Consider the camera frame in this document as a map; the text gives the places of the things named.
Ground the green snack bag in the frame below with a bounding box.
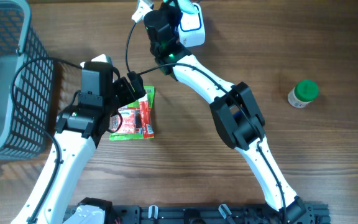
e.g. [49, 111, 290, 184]
[109, 86, 155, 141]

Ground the red tube packet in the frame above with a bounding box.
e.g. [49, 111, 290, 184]
[139, 94, 155, 139]

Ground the green lid spice jar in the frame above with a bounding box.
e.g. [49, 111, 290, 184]
[288, 80, 319, 108]

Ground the pale green wipes packet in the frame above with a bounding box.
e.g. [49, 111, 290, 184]
[163, 0, 199, 14]

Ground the white red tissue packet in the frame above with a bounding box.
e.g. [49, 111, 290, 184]
[111, 109, 136, 134]

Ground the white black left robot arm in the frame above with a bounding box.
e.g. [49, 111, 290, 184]
[13, 70, 146, 223]

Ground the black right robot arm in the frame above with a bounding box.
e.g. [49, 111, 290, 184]
[141, 1, 306, 223]

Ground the white barcode scanner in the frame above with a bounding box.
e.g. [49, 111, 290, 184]
[178, 2, 206, 47]

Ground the grey plastic basket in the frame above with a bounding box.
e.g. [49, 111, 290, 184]
[0, 1, 55, 160]

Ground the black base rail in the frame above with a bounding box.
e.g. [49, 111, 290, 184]
[112, 203, 331, 224]

